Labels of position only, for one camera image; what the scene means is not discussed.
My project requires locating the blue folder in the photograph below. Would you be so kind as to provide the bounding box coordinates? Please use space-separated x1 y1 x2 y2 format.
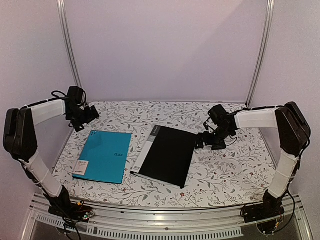
72 130 132 184

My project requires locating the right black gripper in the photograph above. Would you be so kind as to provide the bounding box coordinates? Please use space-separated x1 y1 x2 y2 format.
195 126 233 150

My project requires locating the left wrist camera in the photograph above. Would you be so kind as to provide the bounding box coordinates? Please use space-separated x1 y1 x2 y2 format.
67 86 87 107

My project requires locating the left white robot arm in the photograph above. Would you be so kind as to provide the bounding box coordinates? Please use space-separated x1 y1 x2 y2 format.
3 97 99 217

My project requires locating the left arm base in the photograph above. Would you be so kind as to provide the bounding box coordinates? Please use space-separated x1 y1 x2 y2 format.
43 186 95 223

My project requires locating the aluminium frame post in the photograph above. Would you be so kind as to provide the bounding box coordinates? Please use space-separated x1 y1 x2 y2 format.
245 0 275 107
56 0 83 88

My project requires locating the right aluminium frame post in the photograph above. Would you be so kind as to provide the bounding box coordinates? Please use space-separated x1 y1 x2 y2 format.
245 0 275 107

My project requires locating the floral tablecloth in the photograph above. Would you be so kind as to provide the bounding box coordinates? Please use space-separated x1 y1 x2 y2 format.
53 101 275 208

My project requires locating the left aluminium frame post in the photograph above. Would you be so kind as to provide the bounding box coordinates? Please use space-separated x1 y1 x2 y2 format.
56 0 83 88

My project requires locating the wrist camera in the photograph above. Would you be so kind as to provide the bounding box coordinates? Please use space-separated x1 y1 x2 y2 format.
67 86 87 107
208 104 228 125

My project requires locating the black clip folder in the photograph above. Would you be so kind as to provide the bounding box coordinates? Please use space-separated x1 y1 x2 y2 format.
130 125 197 189

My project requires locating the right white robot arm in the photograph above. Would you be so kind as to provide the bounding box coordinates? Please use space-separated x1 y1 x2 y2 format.
195 101 312 218

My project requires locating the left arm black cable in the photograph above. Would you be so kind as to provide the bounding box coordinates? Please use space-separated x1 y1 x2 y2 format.
51 90 70 100

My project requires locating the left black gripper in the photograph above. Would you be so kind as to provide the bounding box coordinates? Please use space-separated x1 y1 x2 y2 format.
67 105 100 132

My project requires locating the front aluminium rail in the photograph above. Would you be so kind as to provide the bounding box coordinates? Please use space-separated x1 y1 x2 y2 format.
21 193 314 240

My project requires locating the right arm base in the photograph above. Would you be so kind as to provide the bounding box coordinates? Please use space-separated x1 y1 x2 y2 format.
240 191 285 235

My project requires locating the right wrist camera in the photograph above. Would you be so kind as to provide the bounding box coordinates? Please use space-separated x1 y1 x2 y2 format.
208 104 228 125

